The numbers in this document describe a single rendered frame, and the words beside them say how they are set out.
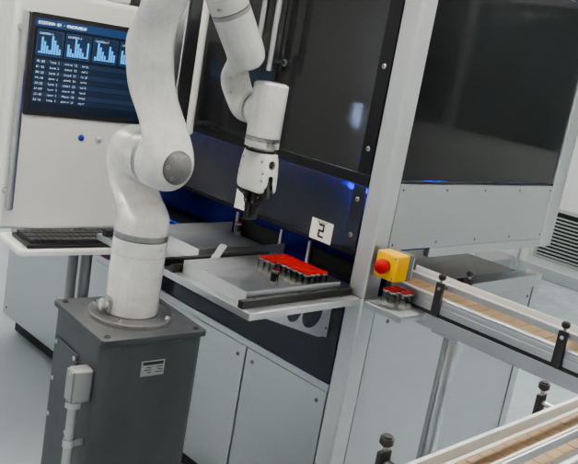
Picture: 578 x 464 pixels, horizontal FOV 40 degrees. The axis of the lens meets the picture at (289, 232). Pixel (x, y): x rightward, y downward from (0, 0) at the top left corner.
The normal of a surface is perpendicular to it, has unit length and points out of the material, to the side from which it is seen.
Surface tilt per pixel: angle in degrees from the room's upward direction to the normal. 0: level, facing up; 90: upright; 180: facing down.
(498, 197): 90
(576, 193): 90
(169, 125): 64
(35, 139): 90
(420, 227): 90
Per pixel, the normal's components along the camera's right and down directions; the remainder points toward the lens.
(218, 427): -0.71, 0.04
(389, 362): 0.68, 0.27
